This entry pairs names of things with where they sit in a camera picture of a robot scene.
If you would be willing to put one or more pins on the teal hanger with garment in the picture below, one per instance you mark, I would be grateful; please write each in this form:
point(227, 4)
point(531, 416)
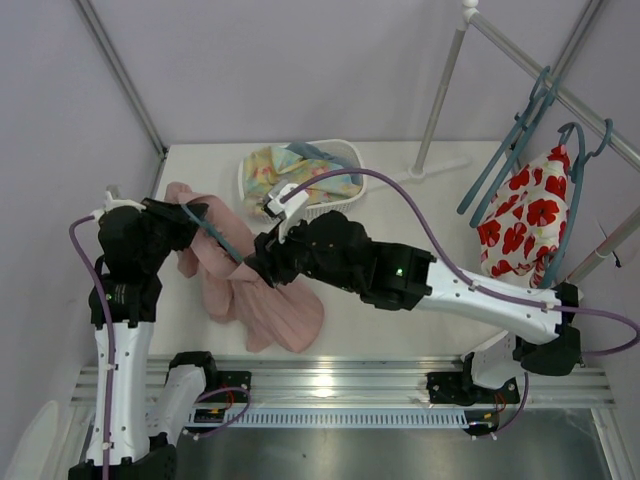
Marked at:
point(576, 176)

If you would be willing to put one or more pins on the blue garment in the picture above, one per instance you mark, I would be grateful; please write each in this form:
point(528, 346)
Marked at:
point(300, 161)

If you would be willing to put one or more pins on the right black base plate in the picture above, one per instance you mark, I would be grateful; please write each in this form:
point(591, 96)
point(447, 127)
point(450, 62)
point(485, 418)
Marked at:
point(455, 388)

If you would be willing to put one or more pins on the aluminium mounting rail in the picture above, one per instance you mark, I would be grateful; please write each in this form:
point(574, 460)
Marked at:
point(338, 383)

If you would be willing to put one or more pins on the white slotted cable duct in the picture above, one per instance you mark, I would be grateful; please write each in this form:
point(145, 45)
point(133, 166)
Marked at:
point(353, 418)

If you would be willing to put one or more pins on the white laundry basket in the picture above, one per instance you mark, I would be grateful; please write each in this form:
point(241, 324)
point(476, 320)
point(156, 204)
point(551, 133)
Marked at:
point(350, 195)

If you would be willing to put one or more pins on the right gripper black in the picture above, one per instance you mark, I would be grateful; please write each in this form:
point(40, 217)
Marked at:
point(270, 257)

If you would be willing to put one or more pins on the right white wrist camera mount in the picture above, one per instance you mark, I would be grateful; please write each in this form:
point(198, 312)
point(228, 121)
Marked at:
point(289, 211)

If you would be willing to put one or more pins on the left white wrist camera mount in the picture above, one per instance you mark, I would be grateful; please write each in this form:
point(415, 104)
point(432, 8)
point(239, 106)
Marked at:
point(112, 200)

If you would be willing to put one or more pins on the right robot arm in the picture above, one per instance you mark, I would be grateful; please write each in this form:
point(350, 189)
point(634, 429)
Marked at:
point(539, 337)

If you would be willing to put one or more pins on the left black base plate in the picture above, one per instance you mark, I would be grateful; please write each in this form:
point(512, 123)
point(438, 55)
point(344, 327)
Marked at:
point(231, 378)

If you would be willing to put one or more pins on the pink skirt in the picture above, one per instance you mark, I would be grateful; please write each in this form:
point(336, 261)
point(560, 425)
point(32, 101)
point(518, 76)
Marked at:
point(291, 316)

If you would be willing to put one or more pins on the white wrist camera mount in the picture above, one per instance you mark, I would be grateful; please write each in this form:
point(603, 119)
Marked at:
point(289, 211)
point(112, 200)

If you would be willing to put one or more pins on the yellow floral garment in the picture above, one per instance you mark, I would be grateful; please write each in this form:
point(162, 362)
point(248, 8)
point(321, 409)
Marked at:
point(295, 172)

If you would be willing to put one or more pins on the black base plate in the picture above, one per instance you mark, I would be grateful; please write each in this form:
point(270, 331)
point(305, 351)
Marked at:
point(455, 388)
point(231, 378)

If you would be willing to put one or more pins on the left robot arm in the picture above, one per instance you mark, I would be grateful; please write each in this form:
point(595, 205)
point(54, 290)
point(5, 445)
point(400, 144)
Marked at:
point(129, 440)

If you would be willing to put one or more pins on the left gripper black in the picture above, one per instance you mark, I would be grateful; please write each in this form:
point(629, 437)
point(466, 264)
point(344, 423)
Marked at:
point(176, 220)

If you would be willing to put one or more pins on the red poppy floral garment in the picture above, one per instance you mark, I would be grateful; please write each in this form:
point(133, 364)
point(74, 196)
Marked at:
point(526, 219)

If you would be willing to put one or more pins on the silver clothes rack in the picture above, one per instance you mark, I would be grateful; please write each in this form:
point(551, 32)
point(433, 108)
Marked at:
point(603, 128)

